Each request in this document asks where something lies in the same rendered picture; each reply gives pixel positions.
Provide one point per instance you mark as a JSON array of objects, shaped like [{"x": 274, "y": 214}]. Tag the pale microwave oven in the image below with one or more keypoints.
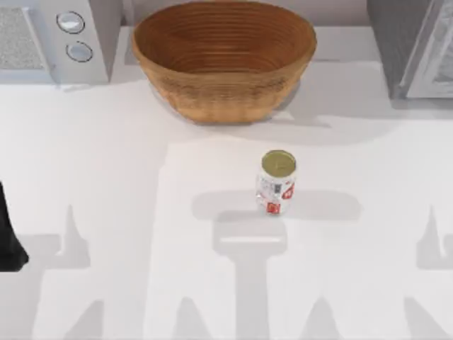
[{"x": 53, "y": 42}]

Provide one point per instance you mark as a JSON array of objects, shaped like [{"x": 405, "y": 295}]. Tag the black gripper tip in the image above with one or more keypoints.
[{"x": 8, "y": 241}]

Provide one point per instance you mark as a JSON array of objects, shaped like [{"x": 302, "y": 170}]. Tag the pale glass cabinet door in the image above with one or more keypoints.
[{"x": 430, "y": 53}]

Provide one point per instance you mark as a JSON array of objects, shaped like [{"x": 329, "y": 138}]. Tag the silver microwave knob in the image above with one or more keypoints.
[
  {"x": 70, "y": 22},
  {"x": 79, "y": 51}
]

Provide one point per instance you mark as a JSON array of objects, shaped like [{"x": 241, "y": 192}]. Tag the red and white can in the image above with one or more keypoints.
[{"x": 276, "y": 191}]

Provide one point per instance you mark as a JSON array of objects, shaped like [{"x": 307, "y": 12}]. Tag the brown woven basket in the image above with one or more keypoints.
[{"x": 226, "y": 60}]

